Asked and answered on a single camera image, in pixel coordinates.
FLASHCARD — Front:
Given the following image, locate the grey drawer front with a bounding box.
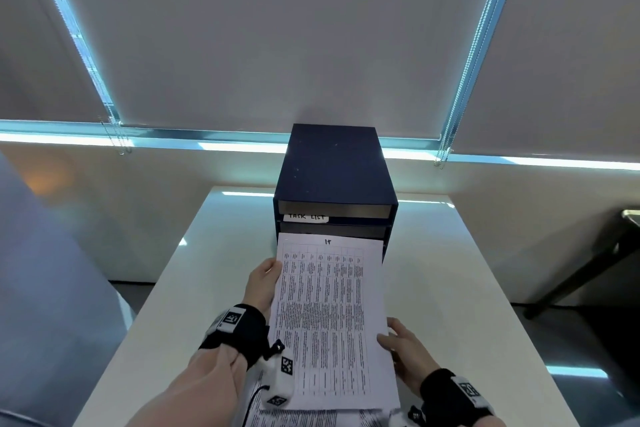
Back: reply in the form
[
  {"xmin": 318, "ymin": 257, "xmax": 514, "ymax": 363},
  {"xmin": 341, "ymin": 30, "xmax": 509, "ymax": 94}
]
[
  {"xmin": 279, "ymin": 221, "xmax": 387, "ymax": 243},
  {"xmin": 278, "ymin": 201, "xmax": 391, "ymax": 219}
]

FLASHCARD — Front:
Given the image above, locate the printed paper sheet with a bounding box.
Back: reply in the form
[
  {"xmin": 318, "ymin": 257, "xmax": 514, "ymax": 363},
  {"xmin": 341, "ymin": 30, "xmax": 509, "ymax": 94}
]
[{"xmin": 267, "ymin": 233, "xmax": 402, "ymax": 413}]

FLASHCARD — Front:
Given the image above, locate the person's left forearm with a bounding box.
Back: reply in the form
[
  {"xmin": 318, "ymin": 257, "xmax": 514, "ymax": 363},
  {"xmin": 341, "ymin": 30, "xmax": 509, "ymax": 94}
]
[{"xmin": 125, "ymin": 342, "xmax": 249, "ymax": 427}]

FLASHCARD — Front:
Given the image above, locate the black camera cable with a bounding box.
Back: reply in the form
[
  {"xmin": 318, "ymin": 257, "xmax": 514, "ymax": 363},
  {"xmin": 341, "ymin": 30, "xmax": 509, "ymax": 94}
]
[{"xmin": 246, "ymin": 384, "xmax": 267, "ymax": 413}]

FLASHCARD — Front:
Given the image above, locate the person's left hand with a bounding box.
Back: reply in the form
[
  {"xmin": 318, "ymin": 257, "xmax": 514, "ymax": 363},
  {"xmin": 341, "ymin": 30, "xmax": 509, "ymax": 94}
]
[{"xmin": 242, "ymin": 258, "xmax": 284, "ymax": 315}]

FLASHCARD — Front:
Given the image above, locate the navy blue drawer box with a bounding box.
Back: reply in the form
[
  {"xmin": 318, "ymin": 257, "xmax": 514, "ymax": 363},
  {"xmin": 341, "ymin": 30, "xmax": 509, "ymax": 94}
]
[{"xmin": 272, "ymin": 123, "xmax": 400, "ymax": 265}]

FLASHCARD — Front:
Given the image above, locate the metal bead chain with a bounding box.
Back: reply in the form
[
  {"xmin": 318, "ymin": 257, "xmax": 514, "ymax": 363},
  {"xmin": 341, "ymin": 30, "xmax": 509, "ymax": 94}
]
[
  {"xmin": 433, "ymin": 131, "xmax": 453, "ymax": 169},
  {"xmin": 99, "ymin": 115, "xmax": 134, "ymax": 156}
]

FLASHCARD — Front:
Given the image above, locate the grey partition panel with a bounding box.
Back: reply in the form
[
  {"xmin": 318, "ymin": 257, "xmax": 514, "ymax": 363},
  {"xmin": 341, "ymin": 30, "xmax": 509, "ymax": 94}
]
[{"xmin": 0, "ymin": 151, "xmax": 137, "ymax": 427}]

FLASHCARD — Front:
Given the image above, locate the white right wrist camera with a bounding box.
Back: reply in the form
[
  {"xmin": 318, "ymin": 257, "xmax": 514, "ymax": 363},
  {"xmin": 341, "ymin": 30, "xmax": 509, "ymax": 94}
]
[{"xmin": 387, "ymin": 406, "xmax": 427, "ymax": 427}]

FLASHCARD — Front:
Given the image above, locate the person's right hand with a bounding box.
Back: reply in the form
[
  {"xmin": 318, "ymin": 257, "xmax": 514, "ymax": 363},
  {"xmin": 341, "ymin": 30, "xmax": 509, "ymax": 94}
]
[{"xmin": 376, "ymin": 318, "xmax": 442, "ymax": 397}]

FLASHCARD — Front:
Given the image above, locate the stack of printed papers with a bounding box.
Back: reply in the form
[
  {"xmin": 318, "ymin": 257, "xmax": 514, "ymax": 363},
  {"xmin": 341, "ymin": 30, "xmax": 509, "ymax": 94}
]
[{"xmin": 244, "ymin": 376, "xmax": 402, "ymax": 427}]

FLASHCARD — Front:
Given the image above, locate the black wrist band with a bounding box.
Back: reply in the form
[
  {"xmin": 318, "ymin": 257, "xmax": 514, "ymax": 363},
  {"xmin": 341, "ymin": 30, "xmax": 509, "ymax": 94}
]
[
  {"xmin": 198, "ymin": 304, "xmax": 271, "ymax": 370},
  {"xmin": 419, "ymin": 368, "xmax": 497, "ymax": 427}
]

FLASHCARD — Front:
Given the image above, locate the black left wrist band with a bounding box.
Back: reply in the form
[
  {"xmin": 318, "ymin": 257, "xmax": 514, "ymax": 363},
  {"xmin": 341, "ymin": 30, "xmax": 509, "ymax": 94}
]
[{"xmin": 198, "ymin": 304, "xmax": 271, "ymax": 370}]

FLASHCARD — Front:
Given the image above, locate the black right wrist band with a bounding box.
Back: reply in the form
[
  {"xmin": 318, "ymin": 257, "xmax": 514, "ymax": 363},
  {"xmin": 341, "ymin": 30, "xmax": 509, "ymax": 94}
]
[{"xmin": 419, "ymin": 368, "xmax": 497, "ymax": 427}]

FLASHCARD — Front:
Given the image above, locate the grey roller blind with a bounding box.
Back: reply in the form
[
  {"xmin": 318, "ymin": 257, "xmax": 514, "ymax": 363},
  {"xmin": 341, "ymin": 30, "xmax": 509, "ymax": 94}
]
[
  {"xmin": 44, "ymin": 0, "xmax": 507, "ymax": 138},
  {"xmin": 449, "ymin": 0, "xmax": 640, "ymax": 163},
  {"xmin": 0, "ymin": 0, "xmax": 107, "ymax": 123}
]

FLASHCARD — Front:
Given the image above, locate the white handwritten label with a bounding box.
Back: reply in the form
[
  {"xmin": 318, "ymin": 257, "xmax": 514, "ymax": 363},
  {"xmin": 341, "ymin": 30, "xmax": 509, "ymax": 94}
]
[{"xmin": 283, "ymin": 212, "xmax": 331, "ymax": 224}]

